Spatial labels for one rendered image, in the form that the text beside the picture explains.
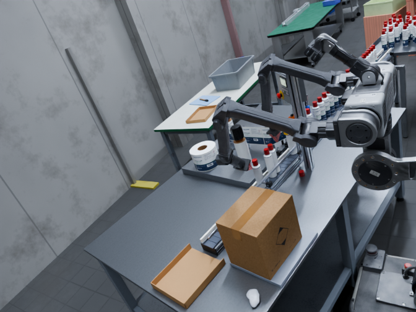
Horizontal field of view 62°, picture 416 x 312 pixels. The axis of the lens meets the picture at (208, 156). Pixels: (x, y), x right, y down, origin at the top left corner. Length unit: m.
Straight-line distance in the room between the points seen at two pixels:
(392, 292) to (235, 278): 0.98
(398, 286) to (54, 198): 3.24
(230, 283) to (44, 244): 2.70
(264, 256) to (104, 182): 3.11
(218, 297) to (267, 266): 0.28
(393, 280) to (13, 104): 3.46
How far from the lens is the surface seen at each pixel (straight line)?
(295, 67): 1.86
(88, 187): 4.29
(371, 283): 2.42
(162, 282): 1.91
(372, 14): 6.52
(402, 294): 2.35
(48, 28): 4.19
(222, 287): 1.76
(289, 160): 2.38
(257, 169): 2.08
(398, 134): 2.95
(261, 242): 1.54
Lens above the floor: 2.12
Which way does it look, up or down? 27 degrees down
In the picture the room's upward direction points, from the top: 20 degrees counter-clockwise
